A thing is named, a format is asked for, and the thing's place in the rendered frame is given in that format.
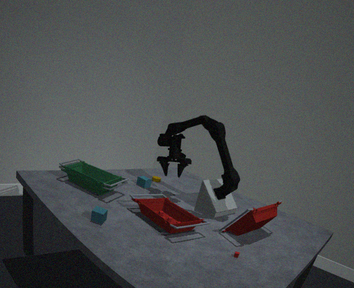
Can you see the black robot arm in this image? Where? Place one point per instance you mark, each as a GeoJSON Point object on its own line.
{"type": "Point", "coordinates": [217, 131]}

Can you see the small yellow block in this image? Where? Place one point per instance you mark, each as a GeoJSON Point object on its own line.
{"type": "Point", "coordinates": [156, 179]}

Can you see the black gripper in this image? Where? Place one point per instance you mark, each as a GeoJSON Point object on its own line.
{"type": "Point", "coordinates": [174, 153]}

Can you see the teal cube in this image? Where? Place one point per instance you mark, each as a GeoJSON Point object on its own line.
{"type": "Point", "coordinates": [144, 181]}
{"type": "Point", "coordinates": [99, 215]}

